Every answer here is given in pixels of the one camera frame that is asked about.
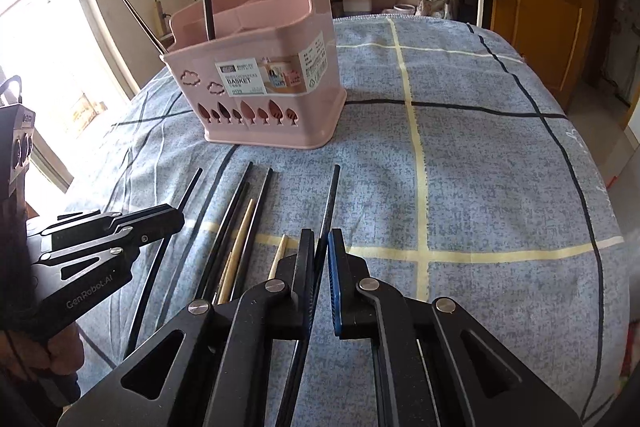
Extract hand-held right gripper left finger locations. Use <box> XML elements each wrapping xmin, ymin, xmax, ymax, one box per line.
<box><xmin>57</xmin><ymin>229</ymin><xmax>317</xmax><ymax>427</ymax></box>

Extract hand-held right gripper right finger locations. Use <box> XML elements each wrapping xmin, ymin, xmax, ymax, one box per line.
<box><xmin>327</xmin><ymin>229</ymin><xmax>593</xmax><ymax>427</ymax></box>

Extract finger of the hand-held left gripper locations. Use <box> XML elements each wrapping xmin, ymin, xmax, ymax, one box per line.
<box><xmin>31</xmin><ymin>231</ymin><xmax>151</xmax><ymax>281</ymax></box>
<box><xmin>42</xmin><ymin>204</ymin><xmax>186</xmax><ymax>239</ymax></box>

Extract wooden chopstick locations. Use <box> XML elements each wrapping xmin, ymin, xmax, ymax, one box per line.
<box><xmin>214</xmin><ymin>251</ymin><xmax>234</xmax><ymax>304</ymax></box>
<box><xmin>267</xmin><ymin>234</ymin><xmax>288</xmax><ymax>282</ymax></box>
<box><xmin>218</xmin><ymin>198</ymin><xmax>256</xmax><ymax>304</ymax></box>

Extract pink plastic chopstick basket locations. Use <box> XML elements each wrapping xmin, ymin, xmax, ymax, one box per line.
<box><xmin>160</xmin><ymin>0</ymin><xmax>348</xmax><ymax>151</ymax></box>

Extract metal chopstick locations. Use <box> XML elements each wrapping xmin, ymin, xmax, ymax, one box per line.
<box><xmin>119</xmin><ymin>0</ymin><xmax>168</xmax><ymax>55</ymax></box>

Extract person's left hand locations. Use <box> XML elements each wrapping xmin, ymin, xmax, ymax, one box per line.
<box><xmin>0</xmin><ymin>323</ymin><xmax>84</xmax><ymax>378</ymax></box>

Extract blue plaid tablecloth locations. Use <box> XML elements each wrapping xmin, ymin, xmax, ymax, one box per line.
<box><xmin>65</xmin><ymin>9</ymin><xmax>626</xmax><ymax>427</ymax></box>

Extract plastic bag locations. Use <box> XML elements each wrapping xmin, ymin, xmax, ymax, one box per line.
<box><xmin>417</xmin><ymin>0</ymin><xmax>453</xmax><ymax>18</ymax></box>

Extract wooden door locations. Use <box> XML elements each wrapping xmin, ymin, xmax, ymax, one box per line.
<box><xmin>489</xmin><ymin>0</ymin><xmax>601</xmax><ymax>110</ymax></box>

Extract white window frame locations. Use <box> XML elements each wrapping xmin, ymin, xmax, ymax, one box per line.
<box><xmin>0</xmin><ymin>0</ymin><xmax>143</xmax><ymax>208</ymax></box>

